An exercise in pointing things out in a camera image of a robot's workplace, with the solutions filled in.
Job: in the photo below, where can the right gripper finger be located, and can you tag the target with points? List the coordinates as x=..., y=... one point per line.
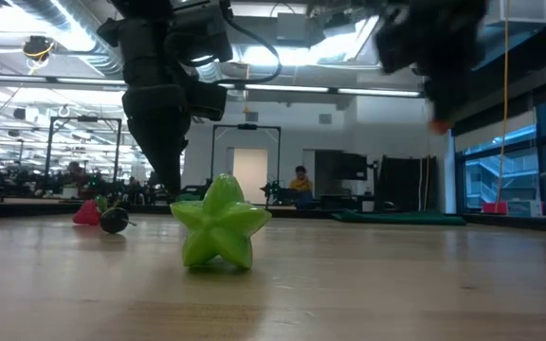
x=446, y=102

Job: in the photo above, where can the black cabinet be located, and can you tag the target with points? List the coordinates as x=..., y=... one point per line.
x=344, y=166

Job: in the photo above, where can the red box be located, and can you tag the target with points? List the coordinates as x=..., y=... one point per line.
x=495, y=207

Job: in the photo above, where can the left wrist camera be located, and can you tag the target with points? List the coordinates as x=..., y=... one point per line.
x=209, y=102

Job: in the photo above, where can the dark green cloth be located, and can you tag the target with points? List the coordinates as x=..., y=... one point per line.
x=396, y=218

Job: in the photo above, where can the person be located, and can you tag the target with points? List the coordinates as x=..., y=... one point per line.
x=300, y=184
x=75, y=173

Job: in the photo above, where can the black standing panel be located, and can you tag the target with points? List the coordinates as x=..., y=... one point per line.
x=405, y=182

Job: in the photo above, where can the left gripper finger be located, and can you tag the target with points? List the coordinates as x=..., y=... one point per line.
x=164, y=156

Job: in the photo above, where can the black background rig frame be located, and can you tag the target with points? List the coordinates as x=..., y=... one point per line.
x=51, y=156
x=247, y=126

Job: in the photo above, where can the green toy starfruit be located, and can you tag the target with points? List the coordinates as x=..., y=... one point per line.
x=221, y=227

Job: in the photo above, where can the long ceiling light fixture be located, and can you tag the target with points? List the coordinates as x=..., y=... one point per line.
x=372, y=91

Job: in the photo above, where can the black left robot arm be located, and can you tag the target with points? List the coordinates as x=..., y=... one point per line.
x=140, y=52

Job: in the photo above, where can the dark toy fruit with stem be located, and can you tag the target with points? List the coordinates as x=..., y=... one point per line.
x=114, y=221

